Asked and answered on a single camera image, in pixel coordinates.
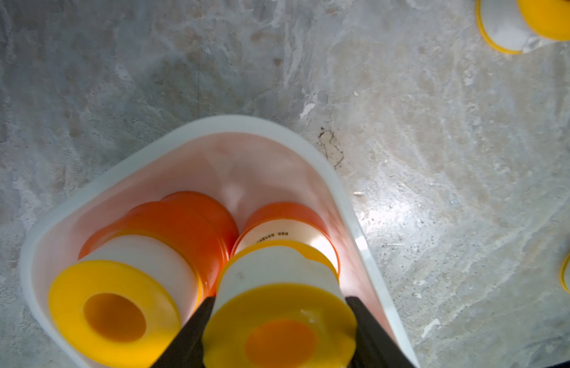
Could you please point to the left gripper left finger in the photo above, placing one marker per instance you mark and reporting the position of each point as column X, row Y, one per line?
column 186, row 350

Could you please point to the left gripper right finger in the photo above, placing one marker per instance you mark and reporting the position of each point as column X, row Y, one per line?
column 374, row 347

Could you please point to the orange tape roll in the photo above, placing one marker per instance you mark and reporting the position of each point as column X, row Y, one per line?
column 183, row 230
column 288, row 221
column 211, row 210

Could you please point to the orange tape roll top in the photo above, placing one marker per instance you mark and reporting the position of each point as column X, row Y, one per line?
column 183, row 230

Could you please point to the white storage box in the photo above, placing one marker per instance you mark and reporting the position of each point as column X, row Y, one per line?
column 243, row 162

